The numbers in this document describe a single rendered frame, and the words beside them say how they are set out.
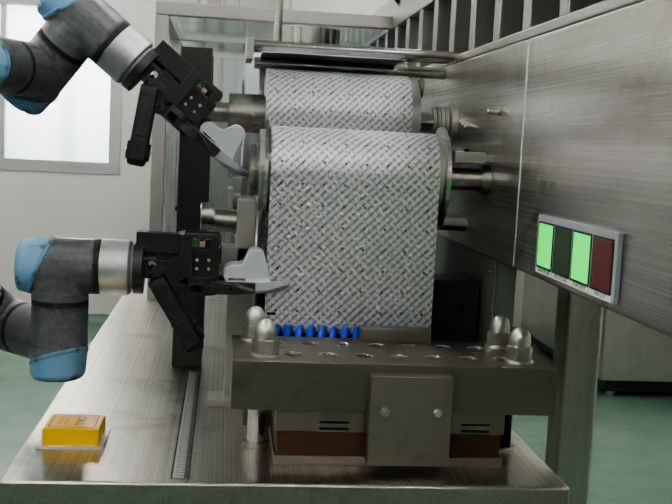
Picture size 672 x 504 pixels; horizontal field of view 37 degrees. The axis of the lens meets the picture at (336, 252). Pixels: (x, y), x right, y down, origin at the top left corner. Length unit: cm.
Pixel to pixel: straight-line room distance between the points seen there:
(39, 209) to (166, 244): 571
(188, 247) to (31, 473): 35
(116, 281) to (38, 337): 13
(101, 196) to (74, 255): 564
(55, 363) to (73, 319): 6
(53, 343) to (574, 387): 80
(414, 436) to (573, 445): 49
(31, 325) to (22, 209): 569
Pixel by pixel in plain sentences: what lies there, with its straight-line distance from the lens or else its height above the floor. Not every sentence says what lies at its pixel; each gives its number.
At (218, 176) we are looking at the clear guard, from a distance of 241.
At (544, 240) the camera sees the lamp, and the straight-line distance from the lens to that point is 120.
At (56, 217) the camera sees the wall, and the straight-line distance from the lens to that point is 705.
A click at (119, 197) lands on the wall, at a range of 699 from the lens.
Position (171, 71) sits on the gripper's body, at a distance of 144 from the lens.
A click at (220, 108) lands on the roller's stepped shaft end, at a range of 167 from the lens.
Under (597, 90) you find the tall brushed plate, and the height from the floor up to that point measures 136.
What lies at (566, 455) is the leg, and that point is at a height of 82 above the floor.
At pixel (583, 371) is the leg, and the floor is 95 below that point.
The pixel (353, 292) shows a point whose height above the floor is 109.
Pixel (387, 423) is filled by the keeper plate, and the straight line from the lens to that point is 122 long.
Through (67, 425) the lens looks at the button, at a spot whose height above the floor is 92.
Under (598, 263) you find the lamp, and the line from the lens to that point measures 104.
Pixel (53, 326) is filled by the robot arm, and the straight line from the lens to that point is 138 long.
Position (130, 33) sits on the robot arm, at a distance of 144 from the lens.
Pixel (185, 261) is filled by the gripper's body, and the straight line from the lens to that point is 135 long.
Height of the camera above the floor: 129
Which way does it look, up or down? 6 degrees down
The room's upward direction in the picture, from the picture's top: 3 degrees clockwise
